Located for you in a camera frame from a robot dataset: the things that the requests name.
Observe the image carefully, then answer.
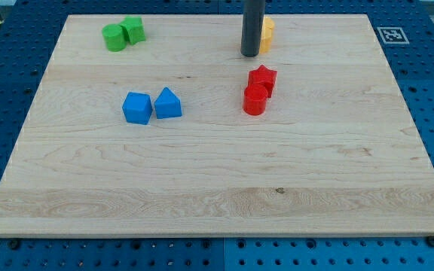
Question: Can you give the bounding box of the red star block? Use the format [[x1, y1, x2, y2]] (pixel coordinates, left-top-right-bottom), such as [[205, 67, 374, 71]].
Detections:
[[248, 65, 277, 98]]

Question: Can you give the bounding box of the white fiducial marker tag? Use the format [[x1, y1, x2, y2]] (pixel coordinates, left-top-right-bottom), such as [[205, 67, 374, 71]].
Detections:
[[377, 26, 409, 44]]

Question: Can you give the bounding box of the dark grey cylindrical pointer rod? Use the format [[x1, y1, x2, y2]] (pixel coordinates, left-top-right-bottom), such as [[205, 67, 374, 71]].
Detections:
[[240, 0, 265, 57]]

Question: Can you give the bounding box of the light wooden board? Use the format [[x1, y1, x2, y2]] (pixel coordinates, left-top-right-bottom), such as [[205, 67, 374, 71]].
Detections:
[[0, 14, 434, 239]]

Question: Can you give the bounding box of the green cylinder block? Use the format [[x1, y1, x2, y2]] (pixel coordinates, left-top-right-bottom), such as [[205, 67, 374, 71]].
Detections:
[[102, 24, 127, 52]]

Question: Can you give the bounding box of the green star block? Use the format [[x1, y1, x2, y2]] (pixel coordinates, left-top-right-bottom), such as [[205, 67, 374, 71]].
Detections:
[[119, 17, 146, 45]]

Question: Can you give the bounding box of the red cylinder block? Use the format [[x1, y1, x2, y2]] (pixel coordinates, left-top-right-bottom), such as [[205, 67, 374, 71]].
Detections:
[[243, 84, 267, 116]]

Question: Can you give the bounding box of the blue cube block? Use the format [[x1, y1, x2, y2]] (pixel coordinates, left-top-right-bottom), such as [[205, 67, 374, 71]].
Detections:
[[122, 92, 153, 125]]

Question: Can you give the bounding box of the blue triangular prism block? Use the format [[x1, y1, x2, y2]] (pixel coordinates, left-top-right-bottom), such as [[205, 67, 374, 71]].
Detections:
[[154, 87, 182, 119]]

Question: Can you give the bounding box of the yellow block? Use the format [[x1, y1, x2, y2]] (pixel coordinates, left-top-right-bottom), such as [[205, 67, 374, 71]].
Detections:
[[259, 16, 275, 53]]

